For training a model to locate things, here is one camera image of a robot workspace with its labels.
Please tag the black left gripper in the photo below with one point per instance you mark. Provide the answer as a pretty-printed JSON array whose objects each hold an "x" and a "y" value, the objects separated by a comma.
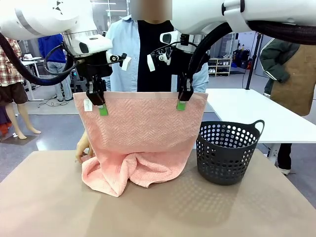
[{"x": 95, "y": 66}]

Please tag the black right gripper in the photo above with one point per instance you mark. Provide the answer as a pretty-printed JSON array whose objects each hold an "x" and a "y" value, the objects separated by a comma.
[{"x": 182, "y": 63}]

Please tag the pink towel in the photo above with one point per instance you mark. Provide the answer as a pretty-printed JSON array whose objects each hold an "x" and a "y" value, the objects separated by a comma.
[{"x": 140, "y": 128}]

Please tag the dark grey perforated basket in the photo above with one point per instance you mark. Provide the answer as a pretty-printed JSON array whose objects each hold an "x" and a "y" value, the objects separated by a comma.
[{"x": 225, "y": 158}]

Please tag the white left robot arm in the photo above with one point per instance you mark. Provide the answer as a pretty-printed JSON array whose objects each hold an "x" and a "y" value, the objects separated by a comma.
[{"x": 47, "y": 17}]

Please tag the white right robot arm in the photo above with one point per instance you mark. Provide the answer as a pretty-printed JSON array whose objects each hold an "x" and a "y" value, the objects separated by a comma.
[{"x": 222, "y": 14}]

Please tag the person's right hand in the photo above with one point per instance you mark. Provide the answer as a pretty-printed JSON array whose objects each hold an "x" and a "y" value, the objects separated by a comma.
[{"x": 84, "y": 149}]

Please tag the wooden shoe shelf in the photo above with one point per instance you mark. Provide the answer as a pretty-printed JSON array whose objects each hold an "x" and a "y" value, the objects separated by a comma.
[{"x": 222, "y": 66}]

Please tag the person in light blue shirt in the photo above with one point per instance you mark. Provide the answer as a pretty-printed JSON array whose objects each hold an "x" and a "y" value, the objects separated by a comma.
[{"x": 128, "y": 59}]

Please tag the person in blue hoodie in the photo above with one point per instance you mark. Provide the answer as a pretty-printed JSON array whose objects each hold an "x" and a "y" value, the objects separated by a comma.
[{"x": 53, "y": 54}]

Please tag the black storage crates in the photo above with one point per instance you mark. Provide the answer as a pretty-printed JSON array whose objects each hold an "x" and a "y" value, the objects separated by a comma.
[{"x": 241, "y": 59}]

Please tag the small white desk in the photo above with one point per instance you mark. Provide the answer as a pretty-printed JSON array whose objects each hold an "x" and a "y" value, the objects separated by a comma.
[{"x": 29, "y": 64}]

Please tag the large white table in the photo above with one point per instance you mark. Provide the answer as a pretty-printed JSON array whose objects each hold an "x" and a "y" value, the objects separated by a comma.
[{"x": 259, "y": 116}]

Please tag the mannequin in plaid shirt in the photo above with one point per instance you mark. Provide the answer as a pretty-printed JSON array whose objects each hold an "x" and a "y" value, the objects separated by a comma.
[{"x": 11, "y": 79}]

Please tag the person in brown apron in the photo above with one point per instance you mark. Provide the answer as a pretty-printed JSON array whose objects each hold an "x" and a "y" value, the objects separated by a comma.
[{"x": 288, "y": 74}]

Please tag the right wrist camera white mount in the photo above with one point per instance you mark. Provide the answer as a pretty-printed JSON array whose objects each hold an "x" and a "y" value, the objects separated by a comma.
[{"x": 158, "y": 59}]

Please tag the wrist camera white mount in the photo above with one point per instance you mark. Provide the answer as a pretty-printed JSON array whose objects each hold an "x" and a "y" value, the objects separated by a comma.
[
  {"x": 158, "y": 59},
  {"x": 121, "y": 60}
]

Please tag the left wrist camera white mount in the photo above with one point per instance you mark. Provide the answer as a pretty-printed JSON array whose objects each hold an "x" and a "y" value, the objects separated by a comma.
[{"x": 121, "y": 60}]

